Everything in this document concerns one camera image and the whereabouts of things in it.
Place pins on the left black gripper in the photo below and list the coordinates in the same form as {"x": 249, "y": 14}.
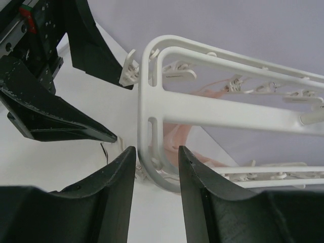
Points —
{"x": 31, "y": 32}

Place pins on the white plastic clip hanger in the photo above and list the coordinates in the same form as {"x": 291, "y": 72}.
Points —
{"x": 161, "y": 112}

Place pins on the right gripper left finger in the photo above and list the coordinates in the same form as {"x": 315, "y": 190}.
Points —
{"x": 94, "y": 209}

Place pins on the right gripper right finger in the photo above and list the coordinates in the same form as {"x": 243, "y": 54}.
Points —
{"x": 217, "y": 210}

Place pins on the pink sock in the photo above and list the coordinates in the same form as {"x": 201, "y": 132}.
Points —
{"x": 205, "y": 148}

